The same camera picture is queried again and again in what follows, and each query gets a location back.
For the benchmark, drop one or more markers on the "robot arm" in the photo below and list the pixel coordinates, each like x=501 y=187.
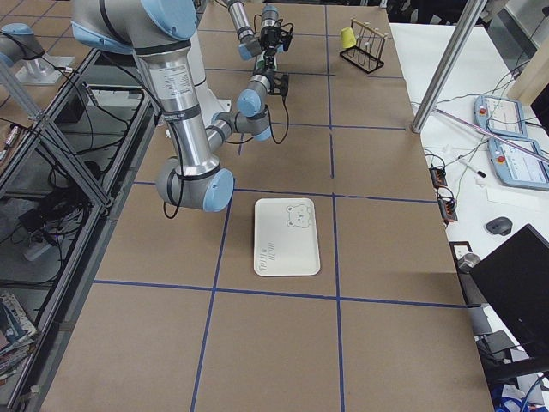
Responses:
x=249 y=42
x=161 y=36

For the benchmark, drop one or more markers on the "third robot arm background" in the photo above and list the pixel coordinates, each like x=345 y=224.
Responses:
x=20 y=44

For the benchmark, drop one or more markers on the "aluminium frame post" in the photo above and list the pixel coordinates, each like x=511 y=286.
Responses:
x=458 y=39

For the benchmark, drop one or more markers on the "lower teach pendant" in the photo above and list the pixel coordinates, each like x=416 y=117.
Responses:
x=517 y=169

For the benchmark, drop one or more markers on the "yellow plastic cup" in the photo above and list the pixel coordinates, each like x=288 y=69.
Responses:
x=347 y=38

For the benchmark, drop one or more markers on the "stack of magazines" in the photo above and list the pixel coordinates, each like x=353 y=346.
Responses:
x=17 y=334

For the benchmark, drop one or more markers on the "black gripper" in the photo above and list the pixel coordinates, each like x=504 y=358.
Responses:
x=269 y=42
x=272 y=83

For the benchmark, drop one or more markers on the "black laptop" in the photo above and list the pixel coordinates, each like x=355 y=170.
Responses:
x=514 y=281

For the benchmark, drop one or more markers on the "orange black connector box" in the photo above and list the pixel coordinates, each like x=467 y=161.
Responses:
x=438 y=176

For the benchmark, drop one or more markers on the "cream bear print tray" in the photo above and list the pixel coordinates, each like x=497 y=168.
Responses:
x=285 y=237

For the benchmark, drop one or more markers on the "light green plastic cup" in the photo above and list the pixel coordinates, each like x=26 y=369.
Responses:
x=260 y=64

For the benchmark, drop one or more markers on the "upper teach pendant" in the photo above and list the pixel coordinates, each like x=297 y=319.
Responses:
x=500 y=116

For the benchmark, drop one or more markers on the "black wire cup rack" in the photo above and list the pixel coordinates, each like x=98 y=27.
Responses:
x=367 y=55

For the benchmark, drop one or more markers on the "grey computer mouse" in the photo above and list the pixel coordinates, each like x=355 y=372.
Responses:
x=499 y=226

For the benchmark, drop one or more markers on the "teach pendant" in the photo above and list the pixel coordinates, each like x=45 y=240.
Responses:
x=517 y=169
x=500 y=116

